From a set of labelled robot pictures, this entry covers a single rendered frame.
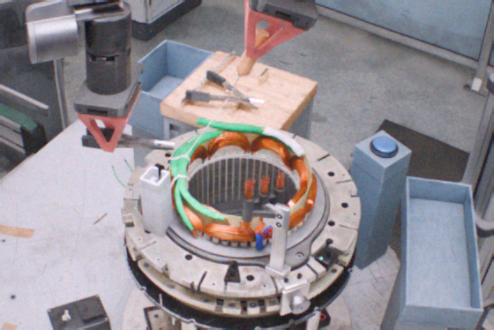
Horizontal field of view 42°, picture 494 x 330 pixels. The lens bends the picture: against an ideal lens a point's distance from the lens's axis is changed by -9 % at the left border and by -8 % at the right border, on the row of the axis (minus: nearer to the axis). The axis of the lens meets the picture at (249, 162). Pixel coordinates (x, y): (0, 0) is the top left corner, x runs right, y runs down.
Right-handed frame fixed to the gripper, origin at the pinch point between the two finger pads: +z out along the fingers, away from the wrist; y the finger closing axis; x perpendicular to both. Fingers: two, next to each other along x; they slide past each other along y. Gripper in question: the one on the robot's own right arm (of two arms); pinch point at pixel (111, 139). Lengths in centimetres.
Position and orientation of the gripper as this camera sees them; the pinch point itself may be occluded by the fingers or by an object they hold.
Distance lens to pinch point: 91.6
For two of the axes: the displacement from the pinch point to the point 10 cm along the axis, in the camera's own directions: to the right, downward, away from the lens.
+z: -0.8, 7.6, 6.5
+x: 9.9, 1.5, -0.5
